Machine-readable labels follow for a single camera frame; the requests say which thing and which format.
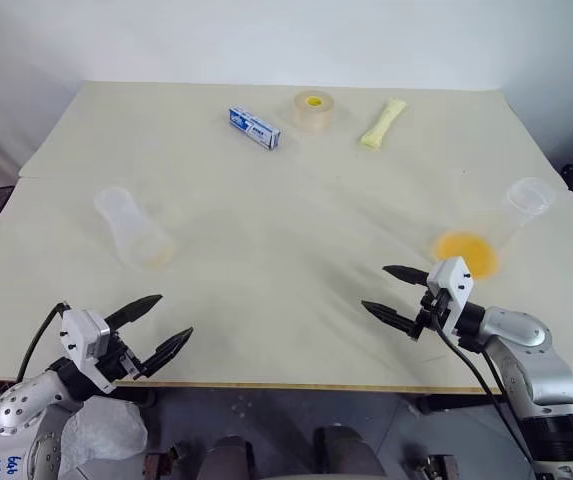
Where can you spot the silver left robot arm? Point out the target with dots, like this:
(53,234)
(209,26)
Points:
(21,405)

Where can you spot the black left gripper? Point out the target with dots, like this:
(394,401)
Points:
(118,360)

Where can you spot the crumpled clear plastic bag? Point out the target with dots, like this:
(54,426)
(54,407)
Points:
(103,435)

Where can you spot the clear plastic cup left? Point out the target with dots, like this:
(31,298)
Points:
(133,230)

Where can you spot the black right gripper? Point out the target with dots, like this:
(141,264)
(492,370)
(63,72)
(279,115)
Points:
(433,315)

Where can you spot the clear tape roll, yellow core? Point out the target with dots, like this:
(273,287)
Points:
(313,112)

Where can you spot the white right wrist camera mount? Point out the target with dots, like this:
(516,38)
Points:
(453,285)

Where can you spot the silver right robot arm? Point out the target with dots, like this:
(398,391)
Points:
(541,370)

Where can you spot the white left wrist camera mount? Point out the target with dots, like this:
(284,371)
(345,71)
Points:
(83,340)

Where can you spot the pale yellow snack packet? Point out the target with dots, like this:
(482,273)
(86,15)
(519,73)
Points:
(381,125)

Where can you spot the dark rounded shape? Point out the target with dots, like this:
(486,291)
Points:
(348,452)
(228,457)

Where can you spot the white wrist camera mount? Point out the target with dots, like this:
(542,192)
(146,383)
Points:
(83,340)
(453,285)

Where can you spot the blue and white box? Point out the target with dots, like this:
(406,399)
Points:
(255,127)

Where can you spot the clear cup with orange juice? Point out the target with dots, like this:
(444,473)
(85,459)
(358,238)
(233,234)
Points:
(471,252)

